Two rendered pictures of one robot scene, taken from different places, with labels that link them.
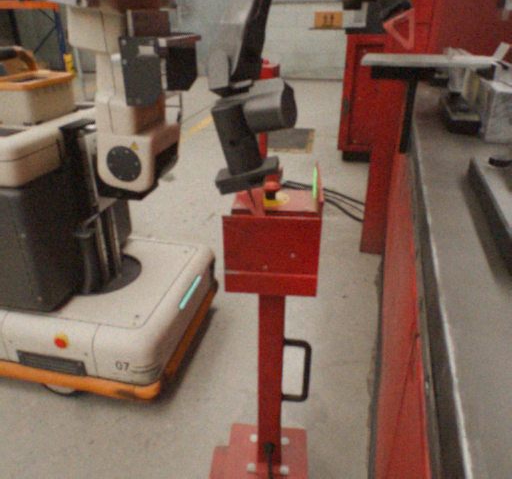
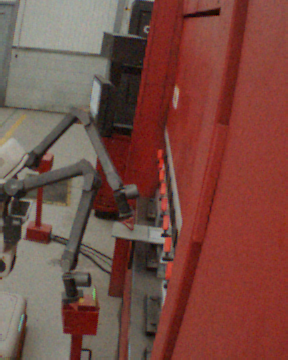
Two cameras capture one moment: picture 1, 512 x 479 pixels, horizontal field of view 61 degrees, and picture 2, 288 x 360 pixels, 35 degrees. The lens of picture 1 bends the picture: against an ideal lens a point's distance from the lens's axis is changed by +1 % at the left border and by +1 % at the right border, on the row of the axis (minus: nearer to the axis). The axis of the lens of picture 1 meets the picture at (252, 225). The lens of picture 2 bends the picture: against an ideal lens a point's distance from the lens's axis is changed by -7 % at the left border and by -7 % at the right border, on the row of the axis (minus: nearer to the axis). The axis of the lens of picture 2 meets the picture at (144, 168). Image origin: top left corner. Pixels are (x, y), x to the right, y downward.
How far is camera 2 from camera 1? 150 cm
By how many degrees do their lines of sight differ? 20
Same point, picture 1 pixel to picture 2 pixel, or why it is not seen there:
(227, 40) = (68, 256)
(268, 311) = (76, 339)
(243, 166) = (72, 295)
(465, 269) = (136, 334)
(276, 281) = (82, 330)
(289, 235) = (87, 317)
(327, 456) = not seen: outside the picture
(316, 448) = not seen: outside the picture
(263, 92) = (81, 275)
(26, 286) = not seen: outside the picture
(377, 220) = (119, 277)
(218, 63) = (65, 264)
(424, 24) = (146, 172)
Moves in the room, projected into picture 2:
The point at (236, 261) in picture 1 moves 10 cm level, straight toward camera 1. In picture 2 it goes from (68, 324) to (73, 337)
